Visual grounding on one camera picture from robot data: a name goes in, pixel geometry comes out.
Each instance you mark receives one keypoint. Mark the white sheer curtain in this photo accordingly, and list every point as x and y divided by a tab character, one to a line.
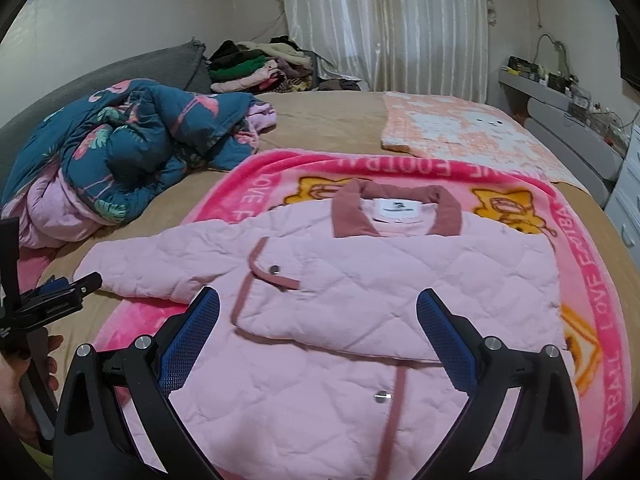
385	25

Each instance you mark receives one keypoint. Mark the clutter of small boxes and bottles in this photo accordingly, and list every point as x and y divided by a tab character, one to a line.
575	92

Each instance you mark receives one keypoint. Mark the blue flamingo print comforter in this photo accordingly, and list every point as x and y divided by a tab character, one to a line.
125	145

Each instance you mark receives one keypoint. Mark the bed with tan sheet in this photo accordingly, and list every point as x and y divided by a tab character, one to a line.
325	120

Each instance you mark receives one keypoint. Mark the white drawer chest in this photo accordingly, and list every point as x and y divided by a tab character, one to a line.
627	195

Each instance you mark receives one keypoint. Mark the person's left hand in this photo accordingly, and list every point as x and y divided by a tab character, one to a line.
12	395

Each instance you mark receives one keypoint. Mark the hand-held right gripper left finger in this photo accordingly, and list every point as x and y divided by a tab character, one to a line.
192	340

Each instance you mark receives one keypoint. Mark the orange and white printed blanket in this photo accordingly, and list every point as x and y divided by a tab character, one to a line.
465	130

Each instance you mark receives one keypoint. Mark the pink printed fleece blanket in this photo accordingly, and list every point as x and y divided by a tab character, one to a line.
590	280

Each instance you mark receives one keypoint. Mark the grey pillow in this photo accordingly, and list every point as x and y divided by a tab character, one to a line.
100	67

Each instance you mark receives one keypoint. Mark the pink quilted jacket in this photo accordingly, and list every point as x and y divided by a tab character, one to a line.
350	270

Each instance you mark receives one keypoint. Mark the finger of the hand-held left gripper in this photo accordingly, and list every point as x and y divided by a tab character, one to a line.
55	312
75	284

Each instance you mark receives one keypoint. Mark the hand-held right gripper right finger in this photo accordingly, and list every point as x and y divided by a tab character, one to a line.
445	340

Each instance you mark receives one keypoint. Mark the pile of folded clothes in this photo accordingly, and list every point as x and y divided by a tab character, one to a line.
250	67

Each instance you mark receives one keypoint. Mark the grey gooseneck lamp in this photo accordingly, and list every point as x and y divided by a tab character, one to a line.
547	40

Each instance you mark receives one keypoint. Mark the dark clothes heap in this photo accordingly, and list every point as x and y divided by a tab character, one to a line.
340	84

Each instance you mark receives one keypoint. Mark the black wall television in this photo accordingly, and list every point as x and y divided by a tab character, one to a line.
629	55

